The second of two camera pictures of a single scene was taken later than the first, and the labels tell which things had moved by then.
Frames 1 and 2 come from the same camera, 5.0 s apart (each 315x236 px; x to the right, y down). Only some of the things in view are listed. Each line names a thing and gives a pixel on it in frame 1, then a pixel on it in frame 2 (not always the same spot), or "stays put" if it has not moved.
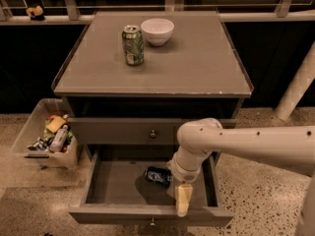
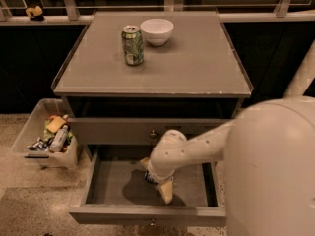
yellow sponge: [56, 124] stays put
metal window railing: [69, 13] stays put
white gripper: [184, 174] to [158, 175]
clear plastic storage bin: [47, 138] stays put
